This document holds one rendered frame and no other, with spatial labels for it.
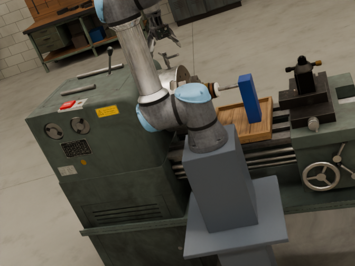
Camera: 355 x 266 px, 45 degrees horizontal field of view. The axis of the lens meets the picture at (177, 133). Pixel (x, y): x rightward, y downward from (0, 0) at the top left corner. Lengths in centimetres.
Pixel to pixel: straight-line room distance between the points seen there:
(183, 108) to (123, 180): 78
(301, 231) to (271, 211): 100
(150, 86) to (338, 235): 160
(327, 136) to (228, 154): 49
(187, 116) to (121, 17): 40
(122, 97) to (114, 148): 28
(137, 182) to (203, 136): 71
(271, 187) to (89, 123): 87
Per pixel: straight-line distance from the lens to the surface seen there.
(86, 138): 207
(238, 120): 214
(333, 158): 189
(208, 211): 166
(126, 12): 141
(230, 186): 158
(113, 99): 192
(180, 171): 216
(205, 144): 152
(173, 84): 198
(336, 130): 181
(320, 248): 262
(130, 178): 213
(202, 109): 147
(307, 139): 182
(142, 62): 145
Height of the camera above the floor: 187
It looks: 26 degrees down
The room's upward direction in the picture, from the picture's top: 21 degrees counter-clockwise
